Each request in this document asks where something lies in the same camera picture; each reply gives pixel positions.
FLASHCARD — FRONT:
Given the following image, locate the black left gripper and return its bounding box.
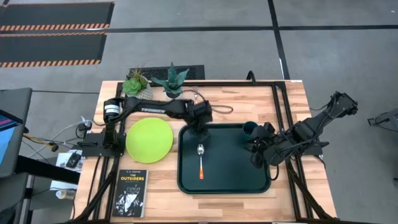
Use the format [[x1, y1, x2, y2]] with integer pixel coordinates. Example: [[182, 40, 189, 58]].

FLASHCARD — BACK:
[[186, 101, 214, 142]]

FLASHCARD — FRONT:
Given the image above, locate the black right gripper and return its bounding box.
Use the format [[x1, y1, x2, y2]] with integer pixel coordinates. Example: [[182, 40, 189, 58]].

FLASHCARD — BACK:
[[247, 123, 282, 170]]

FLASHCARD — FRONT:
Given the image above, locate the silver spoon with orange handle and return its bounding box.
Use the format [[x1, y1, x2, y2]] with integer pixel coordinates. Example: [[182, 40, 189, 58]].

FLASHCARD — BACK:
[[197, 144, 205, 180]]

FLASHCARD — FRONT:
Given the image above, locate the dark teal cup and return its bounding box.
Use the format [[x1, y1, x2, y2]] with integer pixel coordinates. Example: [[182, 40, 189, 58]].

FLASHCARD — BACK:
[[241, 121, 259, 139]]

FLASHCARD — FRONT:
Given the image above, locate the lime green plate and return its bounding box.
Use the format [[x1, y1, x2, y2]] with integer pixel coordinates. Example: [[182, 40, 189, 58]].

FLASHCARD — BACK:
[[125, 117, 174, 164]]

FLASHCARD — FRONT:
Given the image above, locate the dark green tray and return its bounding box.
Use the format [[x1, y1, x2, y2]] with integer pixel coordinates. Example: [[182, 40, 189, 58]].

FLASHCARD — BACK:
[[177, 123, 271, 195]]

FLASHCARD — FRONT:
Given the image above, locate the aloe plant in white pot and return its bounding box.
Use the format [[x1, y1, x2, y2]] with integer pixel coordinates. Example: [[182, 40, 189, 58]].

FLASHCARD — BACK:
[[150, 62, 190, 100]]

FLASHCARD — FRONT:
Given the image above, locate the black perforated floor mat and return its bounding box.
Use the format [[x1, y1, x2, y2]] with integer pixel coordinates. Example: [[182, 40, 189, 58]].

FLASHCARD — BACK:
[[129, 64, 206, 81]]

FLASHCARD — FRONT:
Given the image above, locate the succulent in patterned pot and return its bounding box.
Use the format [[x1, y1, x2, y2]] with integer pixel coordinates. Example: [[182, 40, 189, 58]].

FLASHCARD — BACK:
[[121, 67, 154, 100]]

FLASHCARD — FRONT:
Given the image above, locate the black paperback book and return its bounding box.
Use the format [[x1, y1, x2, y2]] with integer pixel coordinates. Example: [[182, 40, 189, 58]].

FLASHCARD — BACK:
[[111, 169, 149, 218]]

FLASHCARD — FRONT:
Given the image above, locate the black handheld remote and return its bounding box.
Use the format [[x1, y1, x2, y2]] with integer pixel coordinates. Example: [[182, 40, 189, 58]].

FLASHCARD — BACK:
[[65, 151, 82, 169]]

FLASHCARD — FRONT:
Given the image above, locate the grey metal stand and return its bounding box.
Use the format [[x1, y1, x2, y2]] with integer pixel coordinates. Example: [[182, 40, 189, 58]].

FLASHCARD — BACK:
[[367, 108, 398, 134]]

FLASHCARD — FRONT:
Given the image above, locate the white paper sheet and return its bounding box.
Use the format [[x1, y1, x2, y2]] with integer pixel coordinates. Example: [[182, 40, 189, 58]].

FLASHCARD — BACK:
[[49, 149, 85, 190]]

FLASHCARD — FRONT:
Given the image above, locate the small clear bottle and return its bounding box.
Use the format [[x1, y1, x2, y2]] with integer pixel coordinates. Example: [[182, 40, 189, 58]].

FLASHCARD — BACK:
[[55, 189, 76, 200]]

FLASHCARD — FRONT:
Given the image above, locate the black hazard-striped floor mat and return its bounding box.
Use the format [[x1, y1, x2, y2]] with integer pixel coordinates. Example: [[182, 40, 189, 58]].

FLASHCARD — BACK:
[[0, 32, 108, 68], [0, 1, 115, 32]]

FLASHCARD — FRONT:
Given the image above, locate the grey computer monitor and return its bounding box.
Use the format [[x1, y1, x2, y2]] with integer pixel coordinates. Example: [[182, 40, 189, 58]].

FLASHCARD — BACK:
[[0, 87, 34, 179]]

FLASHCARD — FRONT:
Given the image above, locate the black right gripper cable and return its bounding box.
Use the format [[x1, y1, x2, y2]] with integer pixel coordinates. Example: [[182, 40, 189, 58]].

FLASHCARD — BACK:
[[266, 154, 281, 182]]

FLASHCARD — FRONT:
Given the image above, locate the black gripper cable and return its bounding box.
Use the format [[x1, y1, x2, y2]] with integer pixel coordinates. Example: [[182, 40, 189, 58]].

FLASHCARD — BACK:
[[266, 154, 281, 182], [182, 89, 234, 114]]

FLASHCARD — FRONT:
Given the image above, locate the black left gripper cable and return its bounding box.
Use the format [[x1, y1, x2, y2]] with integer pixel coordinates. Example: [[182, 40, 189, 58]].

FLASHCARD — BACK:
[[182, 89, 234, 114]]

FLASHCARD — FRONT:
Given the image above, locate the black aluminium table frame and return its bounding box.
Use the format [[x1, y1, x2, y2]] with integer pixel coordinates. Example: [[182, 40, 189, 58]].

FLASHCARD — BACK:
[[67, 80, 340, 224]]

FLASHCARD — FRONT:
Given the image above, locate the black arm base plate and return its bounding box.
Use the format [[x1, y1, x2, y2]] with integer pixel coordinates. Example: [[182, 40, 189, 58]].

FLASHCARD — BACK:
[[81, 133, 127, 157], [306, 140, 330, 156]]

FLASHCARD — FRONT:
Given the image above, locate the white cable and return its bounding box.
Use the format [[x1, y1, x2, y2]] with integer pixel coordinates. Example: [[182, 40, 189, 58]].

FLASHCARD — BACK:
[[29, 116, 94, 158]]

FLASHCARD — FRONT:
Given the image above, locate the yellow cable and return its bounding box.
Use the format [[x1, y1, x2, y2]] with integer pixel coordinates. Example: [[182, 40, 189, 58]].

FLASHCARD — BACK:
[[23, 134, 52, 146]]

